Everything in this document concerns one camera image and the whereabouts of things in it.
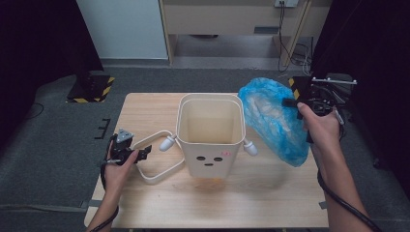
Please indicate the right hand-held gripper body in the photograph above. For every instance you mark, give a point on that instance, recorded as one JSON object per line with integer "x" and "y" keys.
{"x": 322, "y": 96}

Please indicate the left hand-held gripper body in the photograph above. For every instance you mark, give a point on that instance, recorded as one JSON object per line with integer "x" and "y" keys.
{"x": 122, "y": 150}

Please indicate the blue plastic trash bag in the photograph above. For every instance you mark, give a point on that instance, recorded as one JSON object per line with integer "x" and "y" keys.
{"x": 274, "y": 122}

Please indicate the white trash bin with face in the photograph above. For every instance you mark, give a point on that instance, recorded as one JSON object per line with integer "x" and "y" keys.
{"x": 209, "y": 161}

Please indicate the person's left hand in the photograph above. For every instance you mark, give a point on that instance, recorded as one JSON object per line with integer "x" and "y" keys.
{"x": 117, "y": 175}

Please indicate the person's right hand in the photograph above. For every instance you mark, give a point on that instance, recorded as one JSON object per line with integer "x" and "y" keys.
{"x": 322, "y": 132}

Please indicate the grey tape strip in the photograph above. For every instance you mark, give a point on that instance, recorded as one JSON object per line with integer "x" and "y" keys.
{"x": 322, "y": 205}
{"x": 92, "y": 203}

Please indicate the black curtain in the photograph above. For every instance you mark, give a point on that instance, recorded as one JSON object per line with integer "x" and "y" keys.
{"x": 380, "y": 48}
{"x": 38, "y": 38}

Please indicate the beige wooden desk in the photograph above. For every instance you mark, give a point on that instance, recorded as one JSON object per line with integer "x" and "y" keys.
{"x": 225, "y": 19}

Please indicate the white partition panel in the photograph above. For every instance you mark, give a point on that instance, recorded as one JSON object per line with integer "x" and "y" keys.
{"x": 122, "y": 29}

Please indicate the white wall power outlet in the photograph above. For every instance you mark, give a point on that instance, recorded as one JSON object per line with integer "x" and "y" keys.
{"x": 286, "y": 2}

